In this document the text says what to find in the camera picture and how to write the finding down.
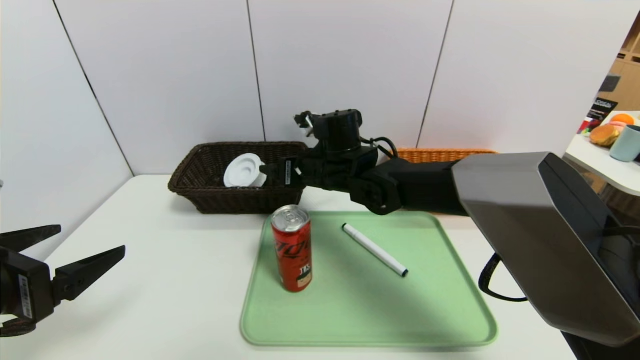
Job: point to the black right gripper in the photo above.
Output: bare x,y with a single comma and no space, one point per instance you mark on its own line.
287,173

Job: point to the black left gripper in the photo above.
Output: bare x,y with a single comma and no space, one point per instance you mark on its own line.
25,295

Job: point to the white plastic sink strainer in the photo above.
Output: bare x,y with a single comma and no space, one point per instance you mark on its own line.
242,172

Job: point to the red soda can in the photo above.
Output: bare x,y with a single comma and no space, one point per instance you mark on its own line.
292,255

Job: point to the dark brown wicker basket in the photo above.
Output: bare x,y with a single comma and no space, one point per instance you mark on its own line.
210,197

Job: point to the orange wicker basket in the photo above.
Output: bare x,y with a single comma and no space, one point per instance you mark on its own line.
440,155

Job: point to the pink round toy food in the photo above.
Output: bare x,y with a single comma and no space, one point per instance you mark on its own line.
616,125

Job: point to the white marker pen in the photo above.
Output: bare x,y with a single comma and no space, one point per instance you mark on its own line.
375,250

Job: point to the light green plastic tray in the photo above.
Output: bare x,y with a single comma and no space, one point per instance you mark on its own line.
370,320

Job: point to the small red box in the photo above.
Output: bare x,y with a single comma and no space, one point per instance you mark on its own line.
584,126

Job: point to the white side table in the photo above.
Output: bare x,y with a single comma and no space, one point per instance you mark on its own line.
600,167

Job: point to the brown bread bun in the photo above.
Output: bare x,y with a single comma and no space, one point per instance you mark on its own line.
604,136

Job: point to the black printed box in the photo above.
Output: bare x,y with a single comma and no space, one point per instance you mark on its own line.
602,109

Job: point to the teal cup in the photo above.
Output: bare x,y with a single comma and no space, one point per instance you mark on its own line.
625,145

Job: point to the orange fruit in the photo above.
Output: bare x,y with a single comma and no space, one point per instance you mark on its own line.
622,119

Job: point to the wooden shelf unit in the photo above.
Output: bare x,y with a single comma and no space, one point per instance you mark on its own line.
627,80

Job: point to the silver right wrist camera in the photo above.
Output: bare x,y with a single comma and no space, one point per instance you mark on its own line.
306,122

